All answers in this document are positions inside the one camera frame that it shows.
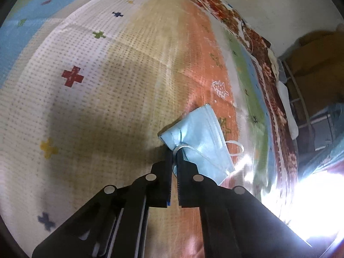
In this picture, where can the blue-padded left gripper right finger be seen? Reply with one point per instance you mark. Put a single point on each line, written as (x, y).
(234, 223)

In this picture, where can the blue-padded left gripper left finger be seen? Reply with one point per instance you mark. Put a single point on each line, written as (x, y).
(113, 222)

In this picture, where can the blue face mask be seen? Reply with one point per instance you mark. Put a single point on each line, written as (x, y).
(201, 139)

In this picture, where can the striped colourful bed sheet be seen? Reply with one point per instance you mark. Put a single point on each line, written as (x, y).
(88, 85)

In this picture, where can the brown hanging garment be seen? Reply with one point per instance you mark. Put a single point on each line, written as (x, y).
(317, 65)

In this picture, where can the metal bed rail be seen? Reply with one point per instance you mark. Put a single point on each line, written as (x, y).
(300, 98)

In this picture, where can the white cloth on rail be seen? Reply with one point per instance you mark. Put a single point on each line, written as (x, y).
(284, 96)

